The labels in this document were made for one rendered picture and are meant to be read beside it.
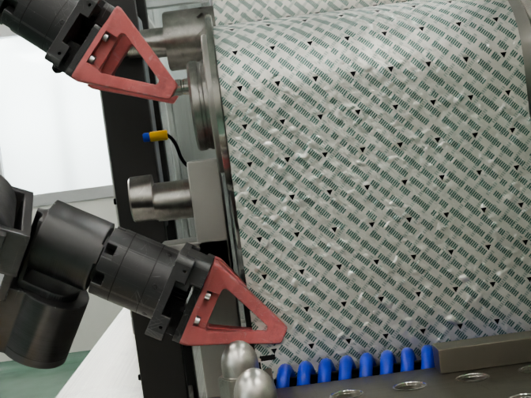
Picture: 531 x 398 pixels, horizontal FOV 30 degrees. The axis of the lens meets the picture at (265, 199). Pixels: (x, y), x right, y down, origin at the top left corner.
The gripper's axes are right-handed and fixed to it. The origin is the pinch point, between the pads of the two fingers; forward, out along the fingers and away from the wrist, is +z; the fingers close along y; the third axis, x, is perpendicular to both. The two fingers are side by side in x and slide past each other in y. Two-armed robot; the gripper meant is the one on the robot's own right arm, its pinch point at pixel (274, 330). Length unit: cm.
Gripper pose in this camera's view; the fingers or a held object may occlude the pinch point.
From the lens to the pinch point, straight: 78.2
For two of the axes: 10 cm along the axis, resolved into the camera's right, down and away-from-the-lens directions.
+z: 9.2, 3.9, 0.3
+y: 0.2, 0.4, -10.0
